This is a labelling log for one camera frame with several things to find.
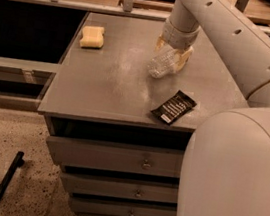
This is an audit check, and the top grey drawer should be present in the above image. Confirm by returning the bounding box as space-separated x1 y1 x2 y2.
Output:
46 136 184 178

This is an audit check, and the black snack wrapper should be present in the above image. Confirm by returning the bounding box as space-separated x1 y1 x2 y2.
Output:
151 90 196 125

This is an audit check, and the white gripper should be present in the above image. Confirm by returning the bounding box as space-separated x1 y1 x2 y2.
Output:
155 19 200 74

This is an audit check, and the clear plastic water bottle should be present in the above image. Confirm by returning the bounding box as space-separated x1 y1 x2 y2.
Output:
147 45 182 79

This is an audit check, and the black metal stand leg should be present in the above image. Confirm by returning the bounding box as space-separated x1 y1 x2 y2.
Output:
0 151 25 202

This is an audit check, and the bottom grey drawer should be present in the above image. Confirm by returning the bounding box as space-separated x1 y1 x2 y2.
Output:
68 197 177 216

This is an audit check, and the grey drawer cabinet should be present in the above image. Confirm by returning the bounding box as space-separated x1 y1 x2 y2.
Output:
39 13 246 210

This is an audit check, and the yellow sponge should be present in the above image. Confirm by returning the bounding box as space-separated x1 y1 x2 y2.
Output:
79 26 105 49

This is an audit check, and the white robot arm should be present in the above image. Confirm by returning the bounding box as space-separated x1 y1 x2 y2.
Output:
162 0 270 216

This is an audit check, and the middle grey drawer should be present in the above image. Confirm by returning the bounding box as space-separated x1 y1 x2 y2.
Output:
61 173 178 203

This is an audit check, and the grey drawer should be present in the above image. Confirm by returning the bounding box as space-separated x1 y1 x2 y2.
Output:
68 197 177 216
46 136 184 178
61 173 178 203

